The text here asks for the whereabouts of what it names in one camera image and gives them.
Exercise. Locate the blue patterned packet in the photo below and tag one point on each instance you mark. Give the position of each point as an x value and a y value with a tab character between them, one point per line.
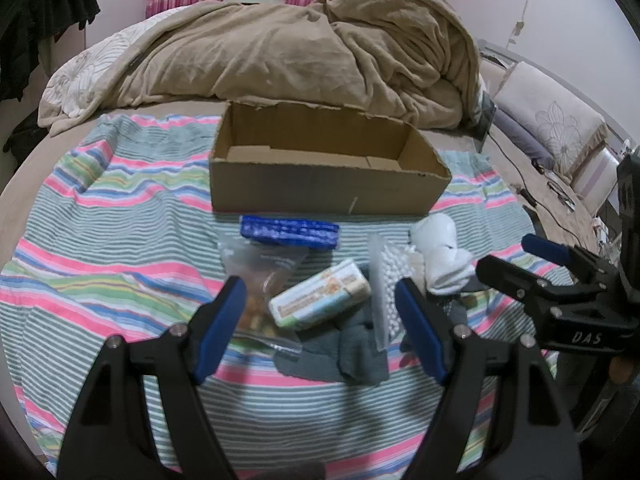
287	232

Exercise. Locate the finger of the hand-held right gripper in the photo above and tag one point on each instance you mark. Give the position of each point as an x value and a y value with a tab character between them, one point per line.
545	248
505	275

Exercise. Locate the clear zip bag of snacks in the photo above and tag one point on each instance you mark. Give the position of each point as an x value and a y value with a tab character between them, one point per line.
260	270

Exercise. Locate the grey pillow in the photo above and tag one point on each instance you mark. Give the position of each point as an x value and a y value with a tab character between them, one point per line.
520	132

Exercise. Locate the white striped pillow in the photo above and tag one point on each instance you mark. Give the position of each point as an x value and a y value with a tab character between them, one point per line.
595	180

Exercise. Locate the metal bed headboard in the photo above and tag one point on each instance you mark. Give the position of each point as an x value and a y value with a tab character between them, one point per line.
560	72

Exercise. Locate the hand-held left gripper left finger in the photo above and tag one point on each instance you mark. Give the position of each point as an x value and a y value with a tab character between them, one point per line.
225	320

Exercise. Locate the brown cardboard box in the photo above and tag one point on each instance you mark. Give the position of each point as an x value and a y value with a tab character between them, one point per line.
320	180

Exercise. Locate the striped blanket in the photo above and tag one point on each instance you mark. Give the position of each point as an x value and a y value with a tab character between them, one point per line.
125	240

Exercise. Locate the white socks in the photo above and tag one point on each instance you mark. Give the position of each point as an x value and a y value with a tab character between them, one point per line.
445	255

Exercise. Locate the beige duvet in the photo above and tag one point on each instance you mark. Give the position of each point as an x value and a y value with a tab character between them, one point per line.
280	55

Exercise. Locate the black tablet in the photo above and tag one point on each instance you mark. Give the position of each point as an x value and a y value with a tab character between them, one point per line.
484	115

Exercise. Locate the dark hanging clothes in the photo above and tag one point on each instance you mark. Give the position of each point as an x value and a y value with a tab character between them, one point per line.
35	20

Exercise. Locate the floral beige pillow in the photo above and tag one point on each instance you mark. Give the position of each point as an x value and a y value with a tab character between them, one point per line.
555	110

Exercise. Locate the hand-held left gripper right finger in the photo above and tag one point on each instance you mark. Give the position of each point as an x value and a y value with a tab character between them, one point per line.
417	325

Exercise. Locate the green and white small carton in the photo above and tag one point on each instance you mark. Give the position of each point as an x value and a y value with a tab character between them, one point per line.
320	295

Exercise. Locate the clear bag of white balls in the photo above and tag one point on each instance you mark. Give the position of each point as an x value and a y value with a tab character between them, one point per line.
385	285

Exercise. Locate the grey socks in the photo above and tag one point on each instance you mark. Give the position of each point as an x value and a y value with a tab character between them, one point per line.
360	355

